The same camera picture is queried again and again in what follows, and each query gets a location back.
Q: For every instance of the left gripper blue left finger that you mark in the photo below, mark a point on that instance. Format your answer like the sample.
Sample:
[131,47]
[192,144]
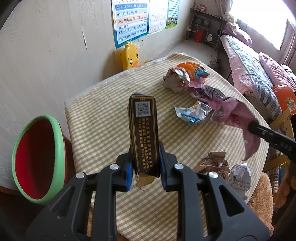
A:
[123,177]

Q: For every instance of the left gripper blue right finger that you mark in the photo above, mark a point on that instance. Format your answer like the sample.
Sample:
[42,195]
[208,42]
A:
[167,162]

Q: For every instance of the blue white wrapper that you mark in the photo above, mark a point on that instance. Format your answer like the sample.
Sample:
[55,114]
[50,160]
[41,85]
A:
[194,114]

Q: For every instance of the brown gold cigarette box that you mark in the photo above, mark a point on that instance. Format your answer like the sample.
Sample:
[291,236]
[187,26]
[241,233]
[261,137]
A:
[144,135]

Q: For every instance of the white paper ball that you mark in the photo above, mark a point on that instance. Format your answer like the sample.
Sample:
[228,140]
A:
[240,179]

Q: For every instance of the pink plastic bag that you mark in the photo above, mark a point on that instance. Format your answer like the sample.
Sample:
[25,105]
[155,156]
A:
[229,111]

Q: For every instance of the green red trash bin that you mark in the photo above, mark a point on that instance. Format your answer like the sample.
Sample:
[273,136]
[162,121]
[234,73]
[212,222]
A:
[42,160]

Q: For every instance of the wooden chair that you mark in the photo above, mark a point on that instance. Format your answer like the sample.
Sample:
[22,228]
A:
[283,125]

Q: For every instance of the crumpled brown pink paper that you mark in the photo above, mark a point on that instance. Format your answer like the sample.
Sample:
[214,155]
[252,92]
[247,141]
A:
[214,162]

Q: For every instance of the red orange box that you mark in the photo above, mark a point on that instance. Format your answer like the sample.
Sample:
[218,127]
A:
[286,98]

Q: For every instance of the pink quilt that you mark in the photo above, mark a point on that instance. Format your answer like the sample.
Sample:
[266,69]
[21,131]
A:
[276,73]

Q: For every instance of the bed with plaid sheet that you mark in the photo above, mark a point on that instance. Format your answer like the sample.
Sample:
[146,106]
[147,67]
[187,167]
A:
[250,78]

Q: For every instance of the crumpled silver snack bag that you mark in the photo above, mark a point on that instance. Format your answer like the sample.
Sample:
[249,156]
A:
[176,79]

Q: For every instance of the orange snack wrapper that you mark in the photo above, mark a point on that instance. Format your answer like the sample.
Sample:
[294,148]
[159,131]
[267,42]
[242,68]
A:
[195,71]

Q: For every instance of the dark shoes on floor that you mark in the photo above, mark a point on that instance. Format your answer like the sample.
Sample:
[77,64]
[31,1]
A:
[214,64]

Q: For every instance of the yellow duck toy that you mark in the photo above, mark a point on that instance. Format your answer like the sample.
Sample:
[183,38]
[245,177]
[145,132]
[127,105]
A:
[127,57]

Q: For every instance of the red container on shelf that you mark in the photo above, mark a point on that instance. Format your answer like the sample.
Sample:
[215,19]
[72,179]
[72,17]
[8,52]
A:
[198,36]

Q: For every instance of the pink pillow bundle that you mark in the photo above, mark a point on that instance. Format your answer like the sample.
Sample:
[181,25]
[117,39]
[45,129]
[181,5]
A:
[232,29]

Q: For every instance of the dark metal shelf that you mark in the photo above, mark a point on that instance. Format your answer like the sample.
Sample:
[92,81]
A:
[211,24]

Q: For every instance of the white curtain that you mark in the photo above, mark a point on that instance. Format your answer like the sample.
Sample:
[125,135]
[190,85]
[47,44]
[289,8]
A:
[224,7]

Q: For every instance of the blue pinyin wall poster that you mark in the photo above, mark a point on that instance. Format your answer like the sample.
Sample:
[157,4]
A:
[130,20]

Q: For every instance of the white chart wall poster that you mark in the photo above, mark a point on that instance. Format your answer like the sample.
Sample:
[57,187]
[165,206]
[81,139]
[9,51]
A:
[158,10]

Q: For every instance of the green number wall poster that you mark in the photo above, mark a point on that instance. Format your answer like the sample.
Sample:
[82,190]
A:
[172,14]

